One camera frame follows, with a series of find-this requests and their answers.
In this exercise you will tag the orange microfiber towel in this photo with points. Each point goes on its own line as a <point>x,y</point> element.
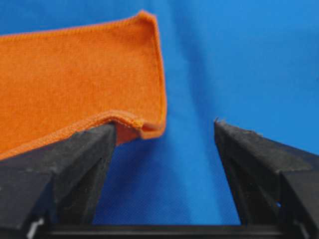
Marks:
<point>58,82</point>

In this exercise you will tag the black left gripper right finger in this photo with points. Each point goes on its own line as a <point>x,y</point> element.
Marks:
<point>272,184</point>

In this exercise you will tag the blue table cloth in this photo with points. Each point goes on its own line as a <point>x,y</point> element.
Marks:
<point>252,63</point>

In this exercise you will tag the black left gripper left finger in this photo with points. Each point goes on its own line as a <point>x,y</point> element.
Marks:
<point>57,183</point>

